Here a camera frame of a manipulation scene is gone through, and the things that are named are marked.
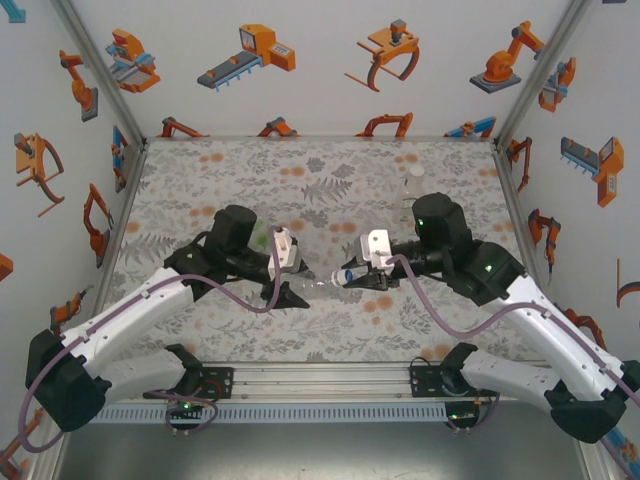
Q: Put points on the blue bottle cap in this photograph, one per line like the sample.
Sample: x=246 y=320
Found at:
x=349 y=276

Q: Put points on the green label plastic bottle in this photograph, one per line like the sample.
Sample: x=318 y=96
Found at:
x=261 y=235

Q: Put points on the clear bottle white green label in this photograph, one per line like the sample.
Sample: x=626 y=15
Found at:
x=406 y=200

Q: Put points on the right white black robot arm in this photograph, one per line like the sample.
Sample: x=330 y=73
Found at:
x=550 y=325

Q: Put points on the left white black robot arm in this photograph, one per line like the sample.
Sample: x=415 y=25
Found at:
x=125 y=310

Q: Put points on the grey floral table cloth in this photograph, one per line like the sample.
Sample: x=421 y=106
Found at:
x=320 y=200

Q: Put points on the small circuit board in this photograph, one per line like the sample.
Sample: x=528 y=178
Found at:
x=460 y=415
x=185 y=407

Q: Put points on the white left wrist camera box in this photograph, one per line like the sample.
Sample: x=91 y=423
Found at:
x=281 y=250

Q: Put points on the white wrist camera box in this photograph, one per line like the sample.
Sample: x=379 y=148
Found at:
x=281 y=250
x=375 y=245

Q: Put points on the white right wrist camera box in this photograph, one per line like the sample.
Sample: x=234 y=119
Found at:
x=375 y=245

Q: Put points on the aluminium table side rail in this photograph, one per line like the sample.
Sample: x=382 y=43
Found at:
x=127 y=190
x=512 y=200

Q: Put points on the aluminium frame rail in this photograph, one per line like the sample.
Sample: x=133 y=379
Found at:
x=320 y=382

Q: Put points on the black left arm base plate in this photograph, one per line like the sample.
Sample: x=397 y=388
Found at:
x=222 y=382

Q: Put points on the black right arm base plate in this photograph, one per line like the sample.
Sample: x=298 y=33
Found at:
x=422 y=382

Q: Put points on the aluminium frame post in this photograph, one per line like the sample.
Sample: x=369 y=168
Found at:
x=540 y=75
x=102 y=75

